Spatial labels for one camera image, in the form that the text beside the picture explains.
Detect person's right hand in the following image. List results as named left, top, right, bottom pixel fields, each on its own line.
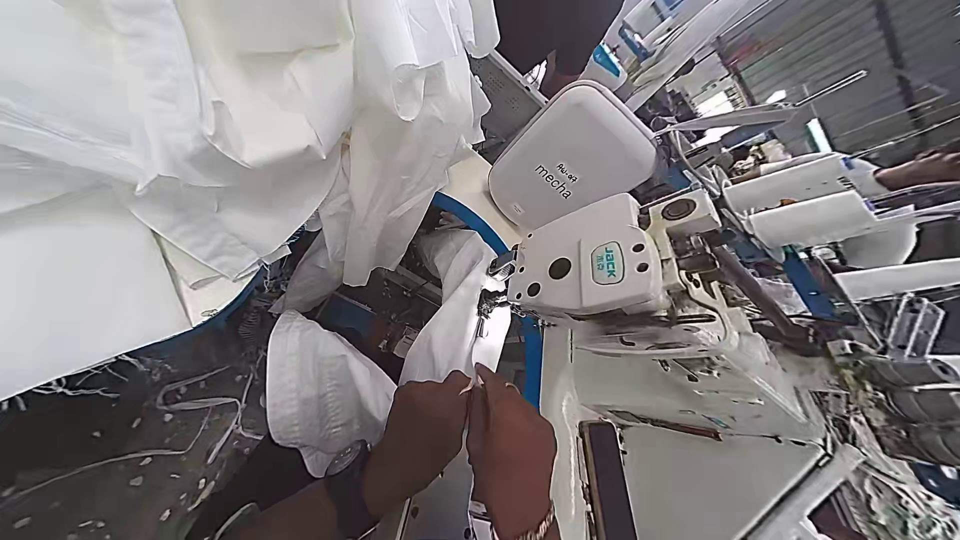
left=465, top=363, right=558, bottom=538

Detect white sewing machine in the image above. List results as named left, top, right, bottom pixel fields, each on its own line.
left=477, top=189, right=845, bottom=540

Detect dark smartphone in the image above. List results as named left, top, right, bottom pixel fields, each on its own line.
left=579, top=420, right=639, bottom=540

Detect white garment with cuff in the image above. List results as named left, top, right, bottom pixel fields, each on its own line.
left=266, top=228, right=513, bottom=478

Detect person's left hand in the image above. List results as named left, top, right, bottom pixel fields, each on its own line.
left=360, top=369, right=474, bottom=519

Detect white zippered case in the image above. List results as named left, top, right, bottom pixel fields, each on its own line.
left=487, top=79, right=659, bottom=231

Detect tangle of white threads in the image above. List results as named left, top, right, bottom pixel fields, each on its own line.
left=832, top=427, right=960, bottom=540

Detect sewing table with blue rim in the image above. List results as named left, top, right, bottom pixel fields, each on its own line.
left=127, top=146, right=594, bottom=540

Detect person's left forearm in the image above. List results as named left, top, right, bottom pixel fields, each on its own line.
left=217, top=442, right=378, bottom=540

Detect person's legs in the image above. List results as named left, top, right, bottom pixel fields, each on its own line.
left=185, top=432, right=320, bottom=540

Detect pile of white fabric pieces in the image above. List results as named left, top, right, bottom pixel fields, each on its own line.
left=0, top=0, right=501, bottom=411

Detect grey perforated metal box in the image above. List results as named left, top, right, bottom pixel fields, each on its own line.
left=468, top=49, right=549, bottom=165

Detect metal machine with cylinders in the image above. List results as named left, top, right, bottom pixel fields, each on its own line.
left=828, top=291, right=960, bottom=466

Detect scattered white fabric scraps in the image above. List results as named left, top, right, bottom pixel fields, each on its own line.
left=7, top=360, right=264, bottom=540

